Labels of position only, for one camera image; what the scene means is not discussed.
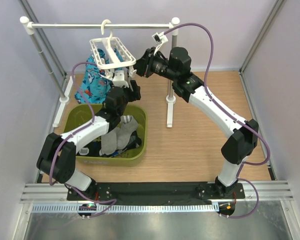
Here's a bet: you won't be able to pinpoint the black patterned sock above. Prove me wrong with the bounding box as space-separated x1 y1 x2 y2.
76 141 101 157
100 131 142 158

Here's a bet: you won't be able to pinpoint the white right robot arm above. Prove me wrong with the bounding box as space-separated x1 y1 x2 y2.
134 47 259 198

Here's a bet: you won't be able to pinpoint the blue shark pattern sock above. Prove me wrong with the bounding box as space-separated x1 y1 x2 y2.
80 64 110 104

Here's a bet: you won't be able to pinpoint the white metal drying rack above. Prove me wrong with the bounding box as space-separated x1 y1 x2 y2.
19 16 180 128

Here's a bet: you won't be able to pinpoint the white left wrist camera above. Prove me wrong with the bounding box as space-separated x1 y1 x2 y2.
112 70 129 88

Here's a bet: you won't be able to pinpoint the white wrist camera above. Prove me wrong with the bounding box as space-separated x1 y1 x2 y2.
152 31 169 55
112 70 129 88

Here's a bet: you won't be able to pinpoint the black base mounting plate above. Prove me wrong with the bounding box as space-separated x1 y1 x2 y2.
66 181 246 206

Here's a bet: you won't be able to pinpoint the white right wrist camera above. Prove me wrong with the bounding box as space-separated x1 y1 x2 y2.
152 31 169 55

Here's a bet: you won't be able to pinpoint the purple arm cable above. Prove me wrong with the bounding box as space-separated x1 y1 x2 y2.
163 22 270 167
49 62 113 187

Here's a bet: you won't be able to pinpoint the green plastic basket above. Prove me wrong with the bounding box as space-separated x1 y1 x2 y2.
63 104 148 167

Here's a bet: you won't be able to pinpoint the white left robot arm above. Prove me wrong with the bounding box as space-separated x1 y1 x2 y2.
36 80 141 200

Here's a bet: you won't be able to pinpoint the aluminium slotted rail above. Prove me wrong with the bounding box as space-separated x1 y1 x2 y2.
31 202 219 214

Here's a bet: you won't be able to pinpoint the white clip sock hanger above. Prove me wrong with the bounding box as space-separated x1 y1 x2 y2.
89 29 137 82

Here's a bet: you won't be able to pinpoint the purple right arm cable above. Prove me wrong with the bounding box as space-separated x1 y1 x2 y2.
163 22 270 167

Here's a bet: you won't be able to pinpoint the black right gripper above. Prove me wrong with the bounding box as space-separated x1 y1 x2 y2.
126 47 178 82

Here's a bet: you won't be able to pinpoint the grey sock black stripes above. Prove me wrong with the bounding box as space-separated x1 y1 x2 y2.
116 115 139 150

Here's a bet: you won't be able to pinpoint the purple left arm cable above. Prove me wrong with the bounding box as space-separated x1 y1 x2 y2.
49 62 113 187

